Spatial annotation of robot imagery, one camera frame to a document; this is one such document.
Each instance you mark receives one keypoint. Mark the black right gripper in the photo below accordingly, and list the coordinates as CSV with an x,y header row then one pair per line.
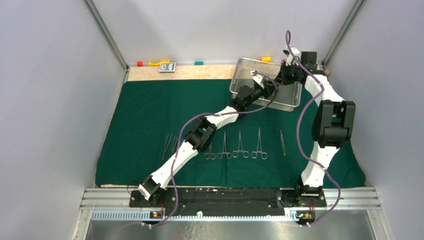
x,y
281,75

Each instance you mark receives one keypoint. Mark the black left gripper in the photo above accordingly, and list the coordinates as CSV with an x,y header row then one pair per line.
x,y
269,88

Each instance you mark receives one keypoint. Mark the metal mesh instrument tray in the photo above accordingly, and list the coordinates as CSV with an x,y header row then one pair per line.
x,y
249,72

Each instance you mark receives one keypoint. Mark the steel scalpel handle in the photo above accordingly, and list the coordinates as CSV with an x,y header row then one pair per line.
x,y
284,152

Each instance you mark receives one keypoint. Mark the dark green surgical drape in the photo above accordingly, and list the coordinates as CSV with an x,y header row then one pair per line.
x,y
148,110

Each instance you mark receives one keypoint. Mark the surgical forceps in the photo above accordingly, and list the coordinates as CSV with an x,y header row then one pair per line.
x,y
240,149

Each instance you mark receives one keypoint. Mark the ring-handled forceps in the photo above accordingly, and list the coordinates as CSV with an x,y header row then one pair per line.
x,y
224,152
259,153

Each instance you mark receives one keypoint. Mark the surgical scissors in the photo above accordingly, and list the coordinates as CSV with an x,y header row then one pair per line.
x,y
209,155

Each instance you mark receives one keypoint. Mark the steel tweezers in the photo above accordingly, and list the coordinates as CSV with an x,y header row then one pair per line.
x,y
166,145
174,144

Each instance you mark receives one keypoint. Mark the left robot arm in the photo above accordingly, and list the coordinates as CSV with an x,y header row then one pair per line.
x,y
199,137

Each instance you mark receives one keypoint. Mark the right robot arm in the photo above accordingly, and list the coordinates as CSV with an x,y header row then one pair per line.
x,y
334,120

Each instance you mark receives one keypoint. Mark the yellow wooden block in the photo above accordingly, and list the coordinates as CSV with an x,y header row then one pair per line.
x,y
266,59

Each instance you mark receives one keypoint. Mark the playing card box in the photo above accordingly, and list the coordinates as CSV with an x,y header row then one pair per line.
x,y
167,67

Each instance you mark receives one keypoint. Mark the yellow toy piece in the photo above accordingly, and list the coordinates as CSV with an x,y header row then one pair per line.
x,y
157,63

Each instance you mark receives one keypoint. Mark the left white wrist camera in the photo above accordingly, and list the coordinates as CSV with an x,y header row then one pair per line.
x,y
259,78

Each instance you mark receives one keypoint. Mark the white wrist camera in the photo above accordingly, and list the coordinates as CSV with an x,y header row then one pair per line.
x,y
292,56
259,78

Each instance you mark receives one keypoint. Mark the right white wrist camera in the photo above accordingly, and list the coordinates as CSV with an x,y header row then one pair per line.
x,y
292,56

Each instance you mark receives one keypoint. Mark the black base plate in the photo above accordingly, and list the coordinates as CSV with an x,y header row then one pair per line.
x,y
227,201

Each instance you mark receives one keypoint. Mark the aluminium frame rail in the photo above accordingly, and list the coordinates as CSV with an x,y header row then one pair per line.
x,y
108,198

